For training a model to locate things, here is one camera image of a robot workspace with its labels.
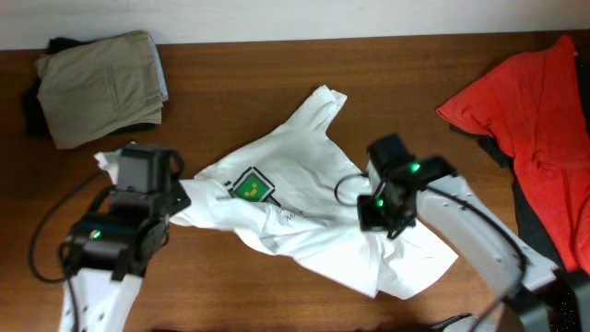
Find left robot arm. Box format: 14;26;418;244
58;144;191;331

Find red t-shirt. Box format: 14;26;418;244
435;35;590;274

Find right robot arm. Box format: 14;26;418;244
358;134;589;332

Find white t-shirt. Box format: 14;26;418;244
94;84;460;301

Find folded khaki trousers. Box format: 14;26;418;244
36;30;165;149

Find folded light blue garment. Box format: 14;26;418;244
148;35;169;101

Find folded black garment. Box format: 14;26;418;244
21;37;157;137

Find dark garment under red shirt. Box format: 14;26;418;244
449;54;590;273

